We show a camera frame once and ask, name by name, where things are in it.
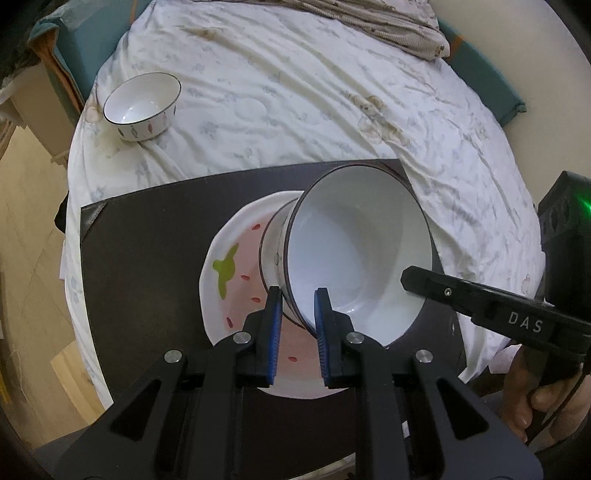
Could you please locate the small white feather-print bowl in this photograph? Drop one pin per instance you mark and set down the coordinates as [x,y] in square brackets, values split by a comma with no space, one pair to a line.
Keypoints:
[272,240]

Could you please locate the large white feather-print bowl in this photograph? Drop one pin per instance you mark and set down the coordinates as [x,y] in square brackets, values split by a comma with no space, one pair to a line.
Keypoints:
[360,240]
[138,101]

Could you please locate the pink strawberry-print plate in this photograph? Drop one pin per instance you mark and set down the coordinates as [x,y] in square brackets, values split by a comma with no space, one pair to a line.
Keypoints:
[231,295]

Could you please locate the beige striped cloth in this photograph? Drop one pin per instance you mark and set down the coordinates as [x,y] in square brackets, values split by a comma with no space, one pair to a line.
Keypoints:
[383,23]

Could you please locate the brown cardboard box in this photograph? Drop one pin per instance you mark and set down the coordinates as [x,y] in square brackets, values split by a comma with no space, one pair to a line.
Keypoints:
[78,378]

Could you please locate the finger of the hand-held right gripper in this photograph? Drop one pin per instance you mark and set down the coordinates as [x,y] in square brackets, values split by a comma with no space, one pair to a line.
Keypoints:
[489,309]

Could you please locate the teal mattress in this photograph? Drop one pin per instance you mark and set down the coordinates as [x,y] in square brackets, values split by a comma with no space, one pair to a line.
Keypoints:
[87,50]

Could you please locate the beige wooden cabinet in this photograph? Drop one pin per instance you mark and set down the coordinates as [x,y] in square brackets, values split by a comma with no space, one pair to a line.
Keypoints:
[32,110]

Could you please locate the person's right hand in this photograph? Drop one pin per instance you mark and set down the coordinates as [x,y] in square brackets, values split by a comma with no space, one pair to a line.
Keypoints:
[517,392]

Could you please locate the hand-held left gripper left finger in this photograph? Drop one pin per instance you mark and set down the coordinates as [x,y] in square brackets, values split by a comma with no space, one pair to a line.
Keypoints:
[273,341]

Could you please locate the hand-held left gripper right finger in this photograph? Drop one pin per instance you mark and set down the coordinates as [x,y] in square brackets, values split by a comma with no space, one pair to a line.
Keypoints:
[323,341]

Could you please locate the dark brown leather mat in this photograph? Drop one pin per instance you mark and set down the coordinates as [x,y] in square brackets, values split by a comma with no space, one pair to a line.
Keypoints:
[147,277]

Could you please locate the white printed bed sheet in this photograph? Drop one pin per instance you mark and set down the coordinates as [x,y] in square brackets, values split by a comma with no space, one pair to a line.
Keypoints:
[286,106]

